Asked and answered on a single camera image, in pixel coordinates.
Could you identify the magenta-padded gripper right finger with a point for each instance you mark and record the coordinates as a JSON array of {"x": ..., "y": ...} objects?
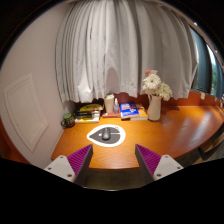
[{"x": 165, "y": 165}]

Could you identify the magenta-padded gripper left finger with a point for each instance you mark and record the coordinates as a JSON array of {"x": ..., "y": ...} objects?
[{"x": 61, "y": 166}]

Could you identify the black computer mouse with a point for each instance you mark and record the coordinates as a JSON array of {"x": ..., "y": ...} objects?
[{"x": 106, "y": 134}]

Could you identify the white grey mouse pad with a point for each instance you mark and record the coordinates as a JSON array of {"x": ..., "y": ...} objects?
[{"x": 116, "y": 136}]

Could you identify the green black mug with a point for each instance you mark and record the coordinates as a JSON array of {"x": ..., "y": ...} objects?
[{"x": 68, "y": 120}]

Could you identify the yellow white book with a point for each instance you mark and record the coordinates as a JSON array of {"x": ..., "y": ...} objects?
[{"x": 86, "y": 120}]

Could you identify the wooden chair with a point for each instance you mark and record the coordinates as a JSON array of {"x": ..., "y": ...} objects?
[{"x": 213, "y": 143}]

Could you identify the cream ceramic pitcher vase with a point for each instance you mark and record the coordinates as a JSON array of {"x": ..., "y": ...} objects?
[{"x": 154, "y": 110}]

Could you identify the yellow black cover book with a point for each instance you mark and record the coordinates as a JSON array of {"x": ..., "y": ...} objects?
[{"x": 88, "y": 108}]

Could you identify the blue cover book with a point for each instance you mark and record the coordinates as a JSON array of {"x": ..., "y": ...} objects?
[{"x": 128, "y": 109}]

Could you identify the dark red book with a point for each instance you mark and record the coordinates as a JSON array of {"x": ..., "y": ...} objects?
[{"x": 110, "y": 115}]

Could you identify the clear spray bottle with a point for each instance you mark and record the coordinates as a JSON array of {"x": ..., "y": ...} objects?
[{"x": 116, "y": 107}]

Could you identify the cream lidded tumbler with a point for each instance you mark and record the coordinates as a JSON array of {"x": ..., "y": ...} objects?
[{"x": 109, "y": 105}]

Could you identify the white flower bouquet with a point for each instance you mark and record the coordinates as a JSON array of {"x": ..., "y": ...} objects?
[{"x": 152, "y": 81}]

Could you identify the window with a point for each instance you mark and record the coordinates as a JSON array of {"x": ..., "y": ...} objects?
[{"x": 210, "y": 66}]

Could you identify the white pleated curtain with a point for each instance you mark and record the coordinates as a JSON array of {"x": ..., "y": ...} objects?
[{"x": 116, "y": 50}]

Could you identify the white wall panel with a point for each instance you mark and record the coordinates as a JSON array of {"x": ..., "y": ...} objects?
[{"x": 25, "y": 111}]

